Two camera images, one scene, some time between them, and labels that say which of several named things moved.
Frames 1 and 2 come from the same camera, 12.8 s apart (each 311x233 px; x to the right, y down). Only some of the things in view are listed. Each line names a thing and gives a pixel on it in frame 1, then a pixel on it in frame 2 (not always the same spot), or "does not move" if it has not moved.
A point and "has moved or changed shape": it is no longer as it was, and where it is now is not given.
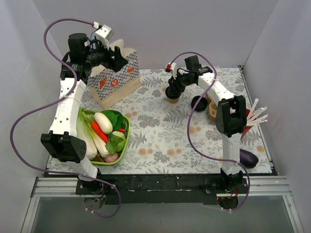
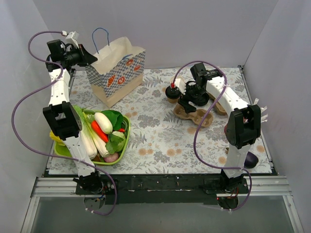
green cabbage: [116, 142] does not move
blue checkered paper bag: [107, 87] has moved or changed shape
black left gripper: [115, 61] to [81, 56]
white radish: [104, 123] does not move
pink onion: [112, 158] does not move
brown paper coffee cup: [173, 101] does not move
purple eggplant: [248, 159] does not move
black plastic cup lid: [172, 93] does not move
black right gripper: [173, 88] to [188, 101]
